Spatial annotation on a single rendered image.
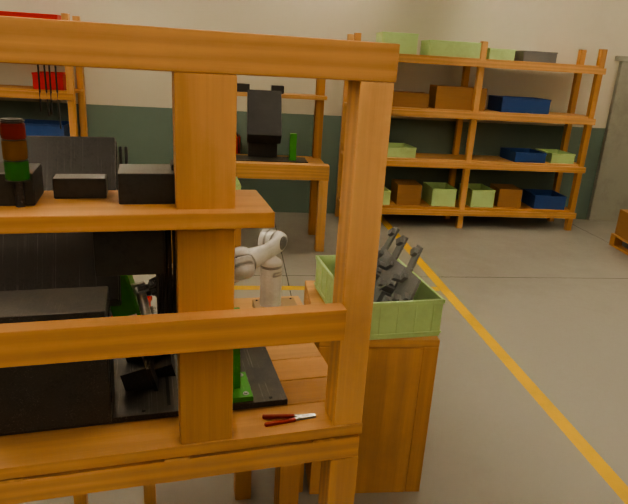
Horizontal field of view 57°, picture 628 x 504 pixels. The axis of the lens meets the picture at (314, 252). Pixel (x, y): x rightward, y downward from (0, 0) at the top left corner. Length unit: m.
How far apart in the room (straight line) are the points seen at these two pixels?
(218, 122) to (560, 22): 7.16
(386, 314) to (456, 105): 5.01
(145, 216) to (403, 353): 1.48
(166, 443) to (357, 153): 0.93
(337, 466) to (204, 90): 1.15
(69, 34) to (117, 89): 6.04
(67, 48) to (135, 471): 1.07
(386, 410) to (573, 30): 6.50
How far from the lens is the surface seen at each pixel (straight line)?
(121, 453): 1.69
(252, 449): 1.75
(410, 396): 2.65
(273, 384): 1.90
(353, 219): 1.50
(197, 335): 1.47
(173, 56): 1.36
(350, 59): 1.44
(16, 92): 7.01
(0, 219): 1.40
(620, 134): 8.81
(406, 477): 2.91
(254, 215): 1.39
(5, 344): 1.49
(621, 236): 7.58
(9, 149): 1.42
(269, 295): 2.45
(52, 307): 1.67
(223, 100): 1.37
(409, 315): 2.48
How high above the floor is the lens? 1.89
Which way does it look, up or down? 18 degrees down
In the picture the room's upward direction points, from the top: 3 degrees clockwise
